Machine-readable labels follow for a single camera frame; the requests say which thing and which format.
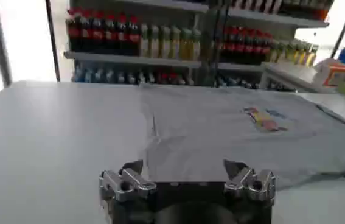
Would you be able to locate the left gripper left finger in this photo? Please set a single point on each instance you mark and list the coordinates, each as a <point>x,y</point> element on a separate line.
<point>129,184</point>

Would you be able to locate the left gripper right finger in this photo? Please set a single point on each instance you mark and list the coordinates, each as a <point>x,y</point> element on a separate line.
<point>248,182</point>

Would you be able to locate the grey printed t-shirt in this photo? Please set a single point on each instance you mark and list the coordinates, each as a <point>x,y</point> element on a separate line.
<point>221,137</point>

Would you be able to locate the orange and white box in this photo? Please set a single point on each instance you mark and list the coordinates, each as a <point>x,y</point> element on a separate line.
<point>333,73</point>

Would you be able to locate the shelf rack with drink bottles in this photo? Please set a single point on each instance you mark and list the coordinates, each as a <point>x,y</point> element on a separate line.
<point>251,42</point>

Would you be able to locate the shelf rack with dark-capped bottles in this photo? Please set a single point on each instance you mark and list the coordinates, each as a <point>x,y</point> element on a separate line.
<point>135,39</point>

